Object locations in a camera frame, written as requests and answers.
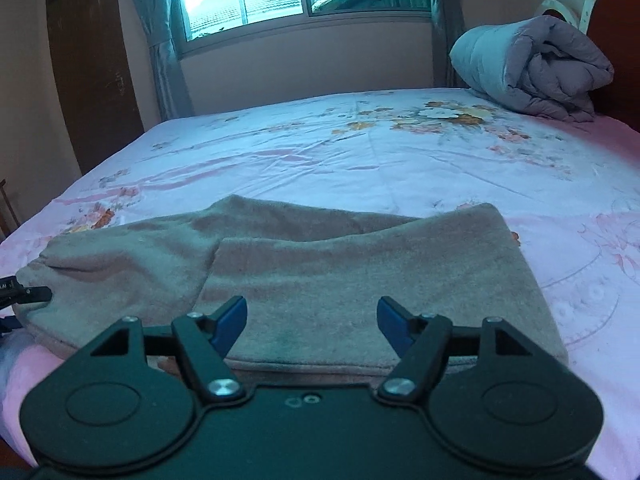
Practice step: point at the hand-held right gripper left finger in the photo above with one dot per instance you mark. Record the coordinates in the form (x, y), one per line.
(230, 322)

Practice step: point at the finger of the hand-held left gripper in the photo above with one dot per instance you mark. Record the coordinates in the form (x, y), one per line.
(35, 294)

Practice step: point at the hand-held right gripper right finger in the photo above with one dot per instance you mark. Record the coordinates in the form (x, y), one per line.
(392, 325)

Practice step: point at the grey fleece pants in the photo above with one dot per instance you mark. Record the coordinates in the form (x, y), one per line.
(325, 285)

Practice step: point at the bed with pink sheet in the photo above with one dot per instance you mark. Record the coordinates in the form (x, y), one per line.
(350, 160)

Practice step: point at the brown wooden door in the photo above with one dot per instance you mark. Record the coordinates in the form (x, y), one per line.
(90, 70)

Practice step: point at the grey curtain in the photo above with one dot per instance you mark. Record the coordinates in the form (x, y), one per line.
(445, 25)
(160, 50)

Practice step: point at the rolled grey quilt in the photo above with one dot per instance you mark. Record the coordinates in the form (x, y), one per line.
(530, 65)

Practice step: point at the red and white headboard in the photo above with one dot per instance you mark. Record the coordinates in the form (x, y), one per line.
(615, 25)

